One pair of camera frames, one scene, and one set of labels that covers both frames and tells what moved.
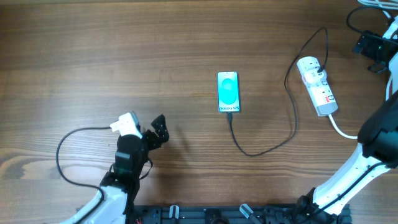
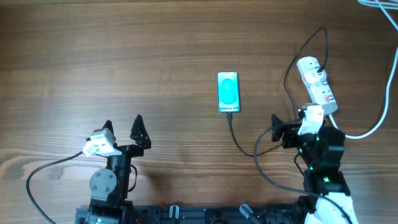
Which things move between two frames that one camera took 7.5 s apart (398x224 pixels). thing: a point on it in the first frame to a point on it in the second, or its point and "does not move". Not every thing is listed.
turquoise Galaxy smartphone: x=228 y=91 does not move
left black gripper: x=162 y=132 to x=141 y=140
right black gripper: x=368 y=49 to x=291 y=132
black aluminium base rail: x=227 y=214 does not move
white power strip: x=321 y=94 does not move
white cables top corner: x=390 y=4 does not move
